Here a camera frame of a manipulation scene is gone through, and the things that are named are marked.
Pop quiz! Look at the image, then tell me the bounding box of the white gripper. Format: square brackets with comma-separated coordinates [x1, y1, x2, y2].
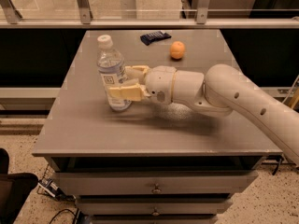
[108, 65, 177, 105]

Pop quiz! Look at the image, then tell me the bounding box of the clear plastic water bottle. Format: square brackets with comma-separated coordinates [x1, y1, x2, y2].
[96, 35, 131, 111]

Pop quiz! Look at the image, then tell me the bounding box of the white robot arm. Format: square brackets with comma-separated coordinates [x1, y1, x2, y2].
[107, 64, 299, 165]

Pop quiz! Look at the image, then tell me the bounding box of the dark blue snack packet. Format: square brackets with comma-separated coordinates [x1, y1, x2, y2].
[140, 31, 171, 46]

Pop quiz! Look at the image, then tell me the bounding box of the orange fruit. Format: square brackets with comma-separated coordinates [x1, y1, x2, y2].
[170, 41, 185, 60]

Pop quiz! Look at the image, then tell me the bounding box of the grey drawer cabinet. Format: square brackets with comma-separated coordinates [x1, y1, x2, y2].
[34, 31, 279, 224]

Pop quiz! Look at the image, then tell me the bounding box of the top grey drawer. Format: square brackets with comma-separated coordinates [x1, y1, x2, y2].
[52, 171, 258, 196]

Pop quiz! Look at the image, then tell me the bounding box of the grey drawer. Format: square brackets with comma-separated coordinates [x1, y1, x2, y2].
[76, 198, 232, 216]
[52, 171, 258, 196]

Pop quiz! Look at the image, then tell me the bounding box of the blue white box on floor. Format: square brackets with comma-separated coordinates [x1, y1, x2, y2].
[38, 178, 63, 198]

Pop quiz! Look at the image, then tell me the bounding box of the black office chair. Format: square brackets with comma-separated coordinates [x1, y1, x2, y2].
[0, 148, 38, 224]

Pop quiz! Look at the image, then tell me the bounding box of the black floor cable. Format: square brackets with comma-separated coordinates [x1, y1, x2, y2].
[48, 208, 82, 224]

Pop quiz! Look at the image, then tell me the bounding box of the yellow frame stand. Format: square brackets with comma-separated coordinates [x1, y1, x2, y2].
[288, 88, 299, 109]

